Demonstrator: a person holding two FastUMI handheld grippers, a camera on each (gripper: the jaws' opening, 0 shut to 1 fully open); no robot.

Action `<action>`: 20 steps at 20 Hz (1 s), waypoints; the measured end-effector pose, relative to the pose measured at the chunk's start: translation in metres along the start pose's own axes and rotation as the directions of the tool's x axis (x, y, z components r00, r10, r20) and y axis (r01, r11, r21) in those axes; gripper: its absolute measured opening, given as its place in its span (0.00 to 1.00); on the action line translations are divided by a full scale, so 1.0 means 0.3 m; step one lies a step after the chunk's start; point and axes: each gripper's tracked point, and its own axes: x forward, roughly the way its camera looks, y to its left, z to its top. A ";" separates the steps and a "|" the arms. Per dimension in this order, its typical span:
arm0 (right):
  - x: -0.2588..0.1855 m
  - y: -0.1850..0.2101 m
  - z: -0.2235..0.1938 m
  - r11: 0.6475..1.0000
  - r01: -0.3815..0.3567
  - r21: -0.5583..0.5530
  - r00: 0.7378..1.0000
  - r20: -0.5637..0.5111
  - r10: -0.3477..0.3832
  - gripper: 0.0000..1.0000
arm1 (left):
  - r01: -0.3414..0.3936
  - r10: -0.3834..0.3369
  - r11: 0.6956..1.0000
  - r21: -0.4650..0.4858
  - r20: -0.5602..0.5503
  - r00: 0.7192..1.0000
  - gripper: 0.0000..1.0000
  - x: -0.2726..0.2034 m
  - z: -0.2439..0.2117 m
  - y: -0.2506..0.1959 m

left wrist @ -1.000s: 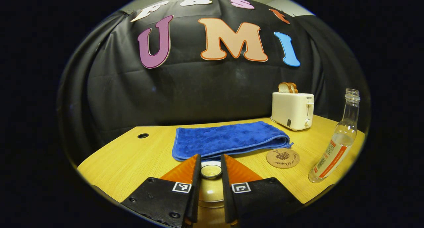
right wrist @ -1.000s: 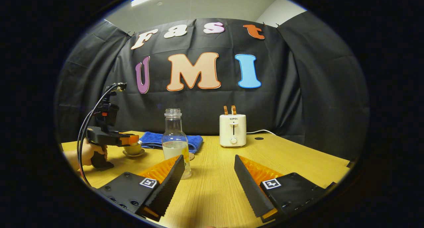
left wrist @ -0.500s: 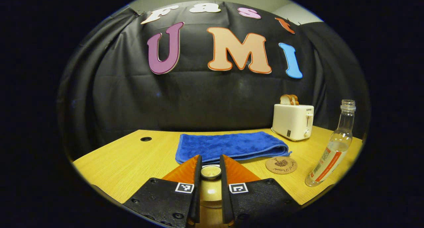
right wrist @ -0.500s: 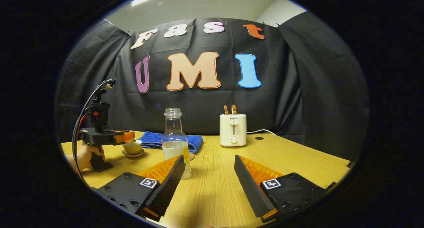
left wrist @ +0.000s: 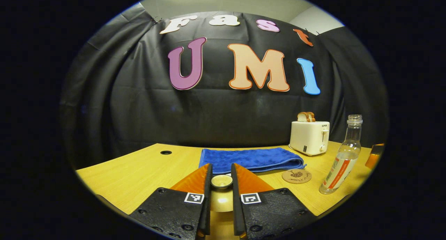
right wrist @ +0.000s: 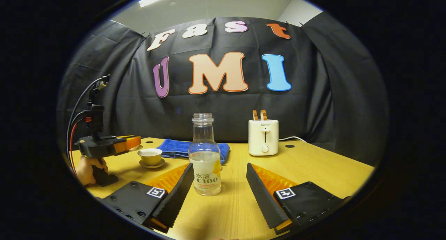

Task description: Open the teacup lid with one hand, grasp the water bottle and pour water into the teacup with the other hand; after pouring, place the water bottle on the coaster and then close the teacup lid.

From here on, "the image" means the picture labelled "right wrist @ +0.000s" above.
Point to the clear water bottle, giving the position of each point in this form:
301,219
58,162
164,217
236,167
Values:
205,153

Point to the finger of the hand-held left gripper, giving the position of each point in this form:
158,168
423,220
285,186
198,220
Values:
125,136
129,144

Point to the yellow teacup lid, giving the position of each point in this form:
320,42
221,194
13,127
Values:
136,148

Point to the blue towel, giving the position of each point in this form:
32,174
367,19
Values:
174,147

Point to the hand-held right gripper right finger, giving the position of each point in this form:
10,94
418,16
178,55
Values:
263,198

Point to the black backdrop cloth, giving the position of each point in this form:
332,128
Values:
313,93

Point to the yellow teacup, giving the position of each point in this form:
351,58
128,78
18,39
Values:
150,160

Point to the white toaster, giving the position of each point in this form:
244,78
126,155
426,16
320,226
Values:
258,139

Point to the toast slice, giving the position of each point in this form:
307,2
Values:
263,115
255,115

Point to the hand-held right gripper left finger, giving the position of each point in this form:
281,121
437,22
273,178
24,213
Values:
177,194

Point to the cream saucer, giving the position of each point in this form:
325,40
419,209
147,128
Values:
159,165

